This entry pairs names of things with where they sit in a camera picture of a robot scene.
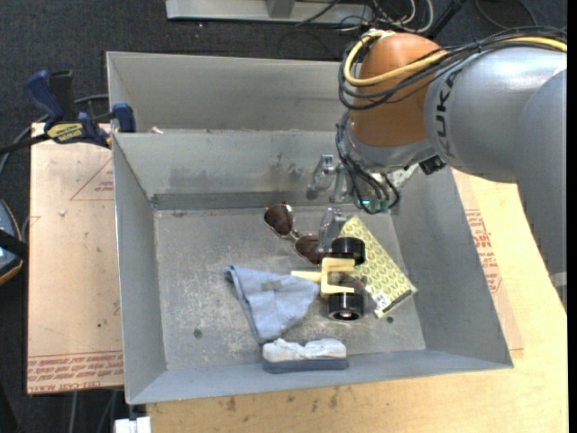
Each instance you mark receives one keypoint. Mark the cream toy axle, black wheels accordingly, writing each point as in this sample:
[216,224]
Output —
[336,273]

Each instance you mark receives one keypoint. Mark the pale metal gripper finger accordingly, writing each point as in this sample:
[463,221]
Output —
[327,166]
[329,230]

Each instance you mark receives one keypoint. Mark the green patterned flat packet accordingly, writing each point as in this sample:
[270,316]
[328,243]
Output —
[383,269]

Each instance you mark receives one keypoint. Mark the brown cardboard board, red print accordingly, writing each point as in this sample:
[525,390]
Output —
[72,260]

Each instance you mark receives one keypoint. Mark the brown lens sunglasses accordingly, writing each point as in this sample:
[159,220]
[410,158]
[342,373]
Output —
[279,221]

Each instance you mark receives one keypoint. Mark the blue-grey cloth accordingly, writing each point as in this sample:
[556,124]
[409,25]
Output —
[272,302]

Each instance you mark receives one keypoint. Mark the grey metal bin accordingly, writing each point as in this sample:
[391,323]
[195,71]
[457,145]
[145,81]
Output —
[207,251]

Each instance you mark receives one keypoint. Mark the black cylinder on white bracket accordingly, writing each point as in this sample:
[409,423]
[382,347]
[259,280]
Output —
[432,163]

